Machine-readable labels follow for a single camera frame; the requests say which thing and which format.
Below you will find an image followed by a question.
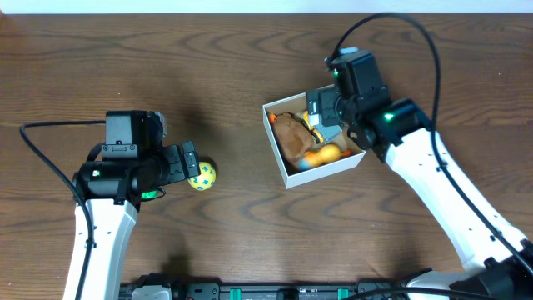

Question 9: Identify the yellow grey toy truck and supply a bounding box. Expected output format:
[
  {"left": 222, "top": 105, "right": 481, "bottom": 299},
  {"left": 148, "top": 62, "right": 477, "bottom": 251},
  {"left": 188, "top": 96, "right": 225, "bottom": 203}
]
[{"left": 300, "top": 111, "right": 342, "bottom": 144}]

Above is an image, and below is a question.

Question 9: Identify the yellow ball with blue letters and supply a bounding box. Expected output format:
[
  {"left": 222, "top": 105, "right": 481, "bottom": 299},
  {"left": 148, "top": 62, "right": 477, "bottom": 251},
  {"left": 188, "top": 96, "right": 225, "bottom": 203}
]
[{"left": 188, "top": 162, "right": 217, "bottom": 191}]

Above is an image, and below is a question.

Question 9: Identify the brown plush toy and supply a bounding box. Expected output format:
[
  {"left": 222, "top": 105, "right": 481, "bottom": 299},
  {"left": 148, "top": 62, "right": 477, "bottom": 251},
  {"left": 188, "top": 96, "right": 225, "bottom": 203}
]
[{"left": 268, "top": 112, "right": 315, "bottom": 163}]

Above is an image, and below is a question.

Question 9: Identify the orange toy duck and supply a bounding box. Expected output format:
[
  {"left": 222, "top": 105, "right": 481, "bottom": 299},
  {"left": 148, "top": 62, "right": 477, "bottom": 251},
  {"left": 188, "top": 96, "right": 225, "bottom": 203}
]
[{"left": 297, "top": 143, "right": 353, "bottom": 171}]

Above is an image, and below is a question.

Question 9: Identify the green plastic wheel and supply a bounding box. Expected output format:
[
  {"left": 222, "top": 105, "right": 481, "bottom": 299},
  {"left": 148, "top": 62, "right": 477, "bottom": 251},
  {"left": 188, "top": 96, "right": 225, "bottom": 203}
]
[{"left": 141, "top": 190, "right": 159, "bottom": 202}]

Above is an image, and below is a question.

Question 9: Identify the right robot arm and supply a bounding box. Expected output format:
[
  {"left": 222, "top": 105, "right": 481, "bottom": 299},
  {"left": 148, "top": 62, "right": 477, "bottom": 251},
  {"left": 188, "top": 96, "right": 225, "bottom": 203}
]
[{"left": 306, "top": 48, "right": 532, "bottom": 299}]

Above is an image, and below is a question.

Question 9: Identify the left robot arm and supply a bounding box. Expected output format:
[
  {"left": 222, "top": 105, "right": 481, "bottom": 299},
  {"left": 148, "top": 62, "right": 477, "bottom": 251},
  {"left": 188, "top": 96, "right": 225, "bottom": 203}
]
[{"left": 63, "top": 111, "right": 200, "bottom": 299}]

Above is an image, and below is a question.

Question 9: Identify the white cardboard box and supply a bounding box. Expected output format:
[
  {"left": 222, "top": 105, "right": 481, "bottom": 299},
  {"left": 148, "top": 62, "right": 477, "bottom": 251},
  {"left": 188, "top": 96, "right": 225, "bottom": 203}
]
[{"left": 262, "top": 92, "right": 366, "bottom": 188}]

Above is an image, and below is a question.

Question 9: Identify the left black cable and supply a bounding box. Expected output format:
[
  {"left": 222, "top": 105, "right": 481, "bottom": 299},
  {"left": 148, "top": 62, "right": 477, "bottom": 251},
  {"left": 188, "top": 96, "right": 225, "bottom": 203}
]
[{"left": 19, "top": 120, "right": 107, "bottom": 300}]

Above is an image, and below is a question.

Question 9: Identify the black cable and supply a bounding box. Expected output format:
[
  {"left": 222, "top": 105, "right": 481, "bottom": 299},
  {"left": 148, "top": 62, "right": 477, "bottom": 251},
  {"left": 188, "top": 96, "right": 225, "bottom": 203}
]
[
  {"left": 326, "top": 12, "right": 533, "bottom": 268},
  {"left": 19, "top": 120, "right": 107, "bottom": 300}
]

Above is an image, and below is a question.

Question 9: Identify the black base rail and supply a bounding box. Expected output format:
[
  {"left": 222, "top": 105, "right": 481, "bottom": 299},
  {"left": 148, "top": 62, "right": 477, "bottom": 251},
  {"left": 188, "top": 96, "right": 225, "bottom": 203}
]
[{"left": 118, "top": 273, "right": 394, "bottom": 300}]

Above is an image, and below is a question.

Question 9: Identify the right black cable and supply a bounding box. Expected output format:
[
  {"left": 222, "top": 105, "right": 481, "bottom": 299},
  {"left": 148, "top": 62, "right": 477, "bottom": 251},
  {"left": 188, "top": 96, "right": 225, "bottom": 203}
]
[{"left": 326, "top": 12, "right": 533, "bottom": 268}]

